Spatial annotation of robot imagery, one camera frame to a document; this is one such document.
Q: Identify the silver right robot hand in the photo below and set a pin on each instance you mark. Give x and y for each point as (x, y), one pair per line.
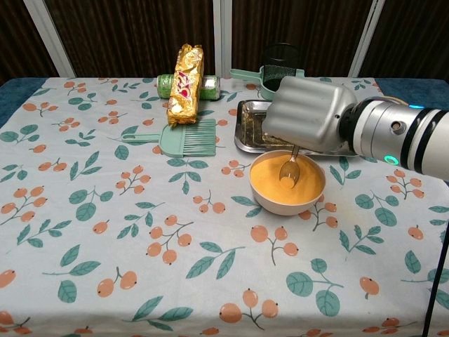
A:
(308, 112)

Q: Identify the translucent grey plastic spoon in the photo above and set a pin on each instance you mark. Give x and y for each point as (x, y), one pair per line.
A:
(289, 172)

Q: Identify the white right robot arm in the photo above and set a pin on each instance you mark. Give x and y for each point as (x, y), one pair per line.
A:
(386, 126)

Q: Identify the stainless steel rectangular tray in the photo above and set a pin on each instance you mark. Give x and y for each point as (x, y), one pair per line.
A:
(247, 130)

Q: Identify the beige round bowl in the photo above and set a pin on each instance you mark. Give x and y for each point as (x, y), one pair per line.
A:
(280, 209)

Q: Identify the black mesh pen holder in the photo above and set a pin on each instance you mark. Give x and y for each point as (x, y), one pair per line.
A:
(277, 70)

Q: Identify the dark green cup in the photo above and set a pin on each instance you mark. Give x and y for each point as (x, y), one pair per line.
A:
(245, 74)

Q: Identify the dark fabric partition panel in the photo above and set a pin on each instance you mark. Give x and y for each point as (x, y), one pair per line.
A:
(14, 35)
(298, 21)
(122, 35)
(414, 35)

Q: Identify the gold foil snack packet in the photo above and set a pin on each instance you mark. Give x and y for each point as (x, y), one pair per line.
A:
(184, 91)

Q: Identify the mint green plastic brush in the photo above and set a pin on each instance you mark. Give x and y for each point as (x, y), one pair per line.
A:
(172, 140)

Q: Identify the green drink can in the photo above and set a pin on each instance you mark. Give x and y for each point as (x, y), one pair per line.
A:
(165, 86)

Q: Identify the floral fruit print tablecloth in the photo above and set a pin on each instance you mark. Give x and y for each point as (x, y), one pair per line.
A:
(140, 245)

